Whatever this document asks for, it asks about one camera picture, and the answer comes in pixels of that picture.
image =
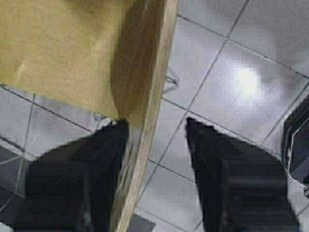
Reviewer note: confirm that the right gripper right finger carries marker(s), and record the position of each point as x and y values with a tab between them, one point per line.
241	187

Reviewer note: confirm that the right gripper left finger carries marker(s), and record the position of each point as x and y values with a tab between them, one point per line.
72	187

